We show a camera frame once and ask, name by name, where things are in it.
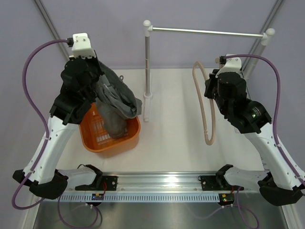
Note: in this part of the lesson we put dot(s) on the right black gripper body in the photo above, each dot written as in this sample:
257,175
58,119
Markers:
213,87

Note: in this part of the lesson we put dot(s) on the white metal clothes rack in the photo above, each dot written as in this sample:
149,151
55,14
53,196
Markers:
264,39

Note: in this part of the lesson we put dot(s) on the aluminium mounting rail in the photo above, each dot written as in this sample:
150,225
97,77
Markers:
160,182

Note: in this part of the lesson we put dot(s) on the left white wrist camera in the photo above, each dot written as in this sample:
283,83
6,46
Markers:
81,46

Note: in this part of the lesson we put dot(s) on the white slotted cable duct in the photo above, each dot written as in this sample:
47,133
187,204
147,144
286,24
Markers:
142,197

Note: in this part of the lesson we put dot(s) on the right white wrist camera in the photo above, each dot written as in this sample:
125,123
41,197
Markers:
229,64

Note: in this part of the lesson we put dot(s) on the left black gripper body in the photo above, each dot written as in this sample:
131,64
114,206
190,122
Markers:
96,71

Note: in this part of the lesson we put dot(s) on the grey shorts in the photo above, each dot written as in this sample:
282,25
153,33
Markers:
116,101

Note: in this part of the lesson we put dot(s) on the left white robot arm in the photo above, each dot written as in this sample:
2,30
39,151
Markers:
67,112

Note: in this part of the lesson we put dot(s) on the orange plastic basket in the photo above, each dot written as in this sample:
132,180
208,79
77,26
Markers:
97,137

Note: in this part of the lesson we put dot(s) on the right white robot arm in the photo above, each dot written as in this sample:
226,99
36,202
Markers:
277,183

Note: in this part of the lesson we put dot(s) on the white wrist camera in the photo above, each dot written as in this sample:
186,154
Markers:
229,64
81,46

